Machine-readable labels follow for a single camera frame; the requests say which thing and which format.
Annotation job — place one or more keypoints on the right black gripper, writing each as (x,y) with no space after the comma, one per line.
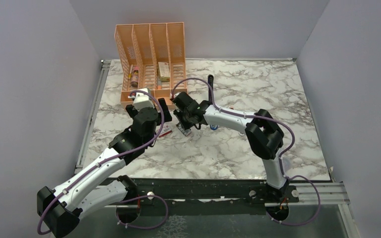
(185,126)

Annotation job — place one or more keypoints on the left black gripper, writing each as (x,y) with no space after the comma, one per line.
(166,116)

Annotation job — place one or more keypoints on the staple tray with staples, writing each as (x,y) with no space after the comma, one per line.
(185,131)

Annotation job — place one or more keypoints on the red staple box sleeve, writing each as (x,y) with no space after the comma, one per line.
(165,131)

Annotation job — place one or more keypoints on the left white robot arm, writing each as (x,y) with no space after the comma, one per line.
(61,208)

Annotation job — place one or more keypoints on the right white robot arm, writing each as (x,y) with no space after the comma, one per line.
(262,131)

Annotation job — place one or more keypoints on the yellow box in organizer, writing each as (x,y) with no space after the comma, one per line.
(164,71)

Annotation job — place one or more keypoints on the orange desk organizer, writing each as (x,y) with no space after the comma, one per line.
(144,45)

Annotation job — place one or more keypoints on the clear plastic cup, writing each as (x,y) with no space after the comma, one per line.
(286,164)

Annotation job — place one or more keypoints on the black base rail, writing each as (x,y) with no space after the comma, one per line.
(188,197)

